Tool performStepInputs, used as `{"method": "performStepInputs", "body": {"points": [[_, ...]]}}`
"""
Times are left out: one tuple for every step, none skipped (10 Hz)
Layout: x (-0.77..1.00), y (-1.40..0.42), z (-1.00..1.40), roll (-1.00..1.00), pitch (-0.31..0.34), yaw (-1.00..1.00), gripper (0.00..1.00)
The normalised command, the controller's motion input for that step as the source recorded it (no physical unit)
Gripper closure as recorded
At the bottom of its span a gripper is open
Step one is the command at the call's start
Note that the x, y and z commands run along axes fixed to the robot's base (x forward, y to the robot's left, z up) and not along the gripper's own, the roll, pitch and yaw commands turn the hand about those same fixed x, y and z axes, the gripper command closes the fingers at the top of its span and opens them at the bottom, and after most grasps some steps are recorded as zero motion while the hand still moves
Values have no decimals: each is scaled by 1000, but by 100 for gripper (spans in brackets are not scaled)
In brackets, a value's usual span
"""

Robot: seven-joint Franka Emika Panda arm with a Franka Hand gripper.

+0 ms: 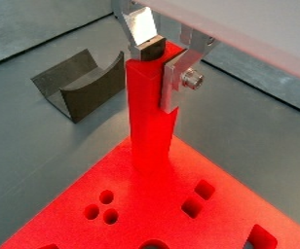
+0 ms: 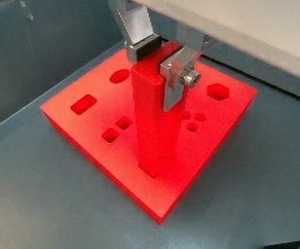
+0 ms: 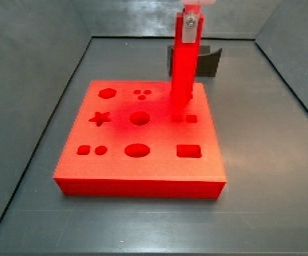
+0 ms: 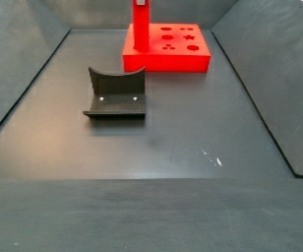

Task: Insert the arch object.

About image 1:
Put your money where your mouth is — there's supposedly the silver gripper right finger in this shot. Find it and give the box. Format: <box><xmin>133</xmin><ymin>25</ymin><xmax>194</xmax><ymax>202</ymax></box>
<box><xmin>161</xmin><ymin>27</ymin><xmax>220</xmax><ymax>114</ymax></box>

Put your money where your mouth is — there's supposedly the red shape sorter block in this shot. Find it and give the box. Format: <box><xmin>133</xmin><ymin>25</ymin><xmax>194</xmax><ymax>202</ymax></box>
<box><xmin>0</xmin><ymin>139</ymin><xmax>300</xmax><ymax>249</ymax></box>

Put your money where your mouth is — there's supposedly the black curved holder stand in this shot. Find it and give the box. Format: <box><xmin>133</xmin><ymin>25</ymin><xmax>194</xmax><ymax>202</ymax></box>
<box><xmin>31</xmin><ymin>50</ymin><xmax>125</xmax><ymax>124</ymax></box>

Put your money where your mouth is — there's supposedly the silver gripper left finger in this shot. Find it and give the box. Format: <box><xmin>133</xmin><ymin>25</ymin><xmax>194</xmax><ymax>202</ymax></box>
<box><xmin>113</xmin><ymin>0</ymin><xmax>166</xmax><ymax>61</ymax></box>

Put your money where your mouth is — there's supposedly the red arch peg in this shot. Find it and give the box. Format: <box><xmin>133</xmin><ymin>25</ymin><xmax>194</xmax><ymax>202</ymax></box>
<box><xmin>125</xmin><ymin>42</ymin><xmax>182</xmax><ymax>175</ymax></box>

